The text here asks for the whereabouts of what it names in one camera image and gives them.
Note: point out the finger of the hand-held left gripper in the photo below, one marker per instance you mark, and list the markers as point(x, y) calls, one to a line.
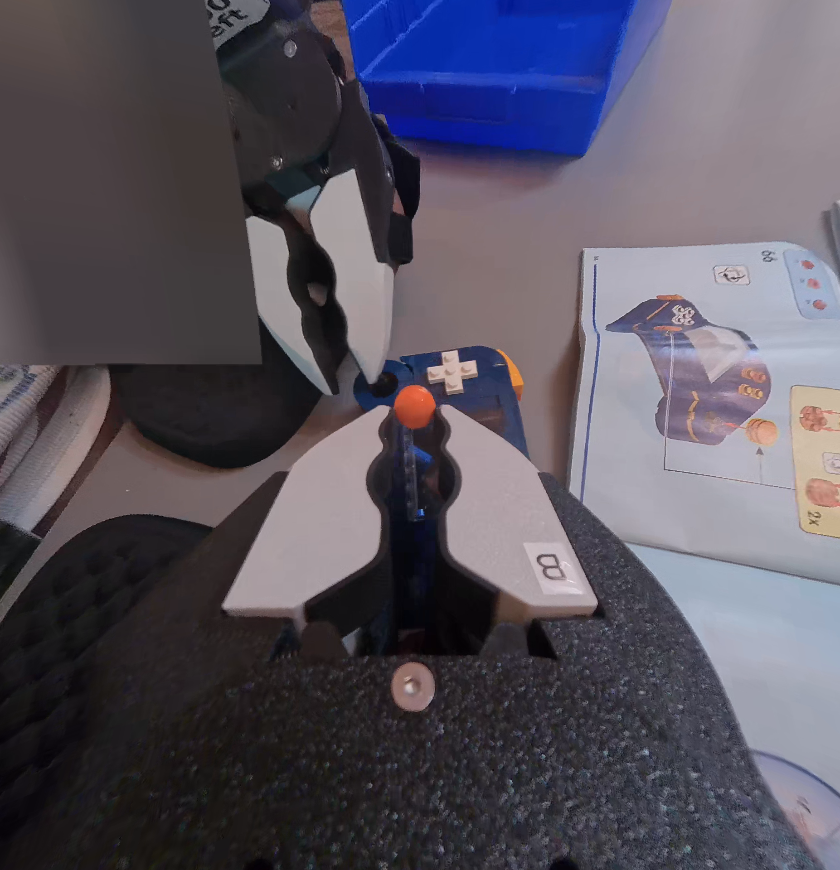
point(273, 285)
point(362, 272)

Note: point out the black mesh pad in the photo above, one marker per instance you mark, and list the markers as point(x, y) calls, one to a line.
point(66, 625)

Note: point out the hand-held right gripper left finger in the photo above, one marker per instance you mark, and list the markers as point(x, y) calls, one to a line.
point(311, 530)

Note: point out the blue plastic bin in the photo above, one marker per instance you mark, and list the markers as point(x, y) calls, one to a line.
point(501, 75)

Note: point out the blue toy brick model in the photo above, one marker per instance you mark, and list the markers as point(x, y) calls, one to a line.
point(481, 401)

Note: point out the dark rounded object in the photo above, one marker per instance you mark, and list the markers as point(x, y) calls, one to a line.
point(209, 421)

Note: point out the white printed shirt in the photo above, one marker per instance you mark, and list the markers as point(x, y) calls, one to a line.
point(32, 448)

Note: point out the clear plastic bowl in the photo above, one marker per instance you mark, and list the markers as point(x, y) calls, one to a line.
point(814, 809)

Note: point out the toy instruction booklet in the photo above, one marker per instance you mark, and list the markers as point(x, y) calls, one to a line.
point(698, 516)

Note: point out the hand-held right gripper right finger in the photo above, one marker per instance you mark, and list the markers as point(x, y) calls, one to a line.
point(501, 530)

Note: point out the orange round toy pin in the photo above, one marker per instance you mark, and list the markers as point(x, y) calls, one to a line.
point(414, 406)

